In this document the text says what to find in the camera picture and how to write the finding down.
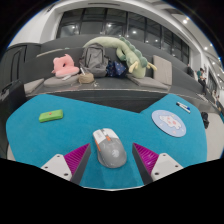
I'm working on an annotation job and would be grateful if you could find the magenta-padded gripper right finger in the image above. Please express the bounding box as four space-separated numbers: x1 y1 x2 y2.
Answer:
131 142 185 185

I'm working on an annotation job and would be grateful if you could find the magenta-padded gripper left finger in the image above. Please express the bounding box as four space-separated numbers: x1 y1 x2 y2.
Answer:
40 142 92 186

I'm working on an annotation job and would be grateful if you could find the small grey seat cushion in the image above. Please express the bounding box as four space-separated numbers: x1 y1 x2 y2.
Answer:
23 78 45 95

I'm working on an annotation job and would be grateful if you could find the white marker with blue cap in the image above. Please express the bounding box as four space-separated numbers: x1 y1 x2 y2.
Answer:
177 101 192 112

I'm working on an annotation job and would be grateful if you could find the grey backpack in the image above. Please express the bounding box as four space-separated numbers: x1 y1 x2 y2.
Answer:
78 42 110 78

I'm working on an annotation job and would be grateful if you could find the green dragon plush toy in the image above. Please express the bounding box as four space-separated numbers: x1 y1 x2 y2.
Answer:
82 35 158 80

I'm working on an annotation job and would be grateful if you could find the round grey seat cushion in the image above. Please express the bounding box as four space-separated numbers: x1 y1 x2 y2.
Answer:
43 74 80 89

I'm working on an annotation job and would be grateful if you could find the tan woven pouch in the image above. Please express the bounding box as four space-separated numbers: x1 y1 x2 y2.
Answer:
78 72 95 85

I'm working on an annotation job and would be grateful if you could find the upright square grey cushion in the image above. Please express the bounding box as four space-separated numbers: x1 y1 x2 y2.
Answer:
152 54 173 86

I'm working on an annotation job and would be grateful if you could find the white marker with black cap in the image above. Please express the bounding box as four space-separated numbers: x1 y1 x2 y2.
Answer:
175 102 191 114

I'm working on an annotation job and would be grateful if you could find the round pale blue mouse pad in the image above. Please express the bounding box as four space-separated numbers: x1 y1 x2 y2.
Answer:
151 109 187 138

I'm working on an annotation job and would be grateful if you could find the navy patterned bag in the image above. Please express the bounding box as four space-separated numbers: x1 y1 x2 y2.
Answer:
105 59 128 78

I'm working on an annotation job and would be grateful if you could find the person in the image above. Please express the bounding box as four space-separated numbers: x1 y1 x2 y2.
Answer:
197 67 208 96
186 63 196 78

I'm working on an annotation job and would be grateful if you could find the green rectangular eraser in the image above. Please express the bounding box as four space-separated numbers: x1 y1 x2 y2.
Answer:
38 109 64 124

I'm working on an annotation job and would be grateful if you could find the pink plush toy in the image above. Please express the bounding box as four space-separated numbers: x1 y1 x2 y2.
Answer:
51 53 81 79

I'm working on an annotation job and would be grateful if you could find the black bag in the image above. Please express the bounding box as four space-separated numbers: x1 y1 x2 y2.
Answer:
200 111 210 130

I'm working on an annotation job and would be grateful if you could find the black case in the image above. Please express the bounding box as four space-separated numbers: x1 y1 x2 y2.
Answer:
0 79 28 118

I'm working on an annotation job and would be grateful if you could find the flat square grey cushion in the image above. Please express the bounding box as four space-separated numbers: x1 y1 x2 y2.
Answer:
125 73 169 90

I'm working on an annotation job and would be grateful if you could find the grey white orange computer mouse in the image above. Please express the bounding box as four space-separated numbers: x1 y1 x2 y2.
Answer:
92 128 128 169

